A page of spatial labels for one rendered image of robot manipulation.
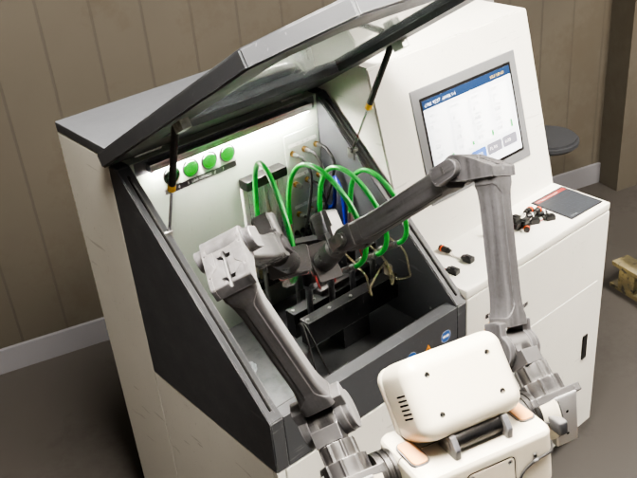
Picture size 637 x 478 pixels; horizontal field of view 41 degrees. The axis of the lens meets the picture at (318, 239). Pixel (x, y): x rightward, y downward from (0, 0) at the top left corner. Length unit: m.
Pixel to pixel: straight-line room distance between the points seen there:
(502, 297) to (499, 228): 0.14
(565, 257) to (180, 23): 1.85
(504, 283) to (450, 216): 0.92
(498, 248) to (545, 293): 1.03
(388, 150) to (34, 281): 2.00
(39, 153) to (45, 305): 0.72
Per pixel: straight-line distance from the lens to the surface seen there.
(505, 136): 2.81
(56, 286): 3.99
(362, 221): 2.01
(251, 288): 1.43
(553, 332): 2.92
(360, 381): 2.24
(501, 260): 1.76
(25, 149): 3.71
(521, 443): 1.61
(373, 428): 2.37
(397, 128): 2.48
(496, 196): 1.76
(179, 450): 2.71
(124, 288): 2.49
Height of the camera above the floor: 2.33
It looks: 30 degrees down
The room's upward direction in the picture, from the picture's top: 5 degrees counter-clockwise
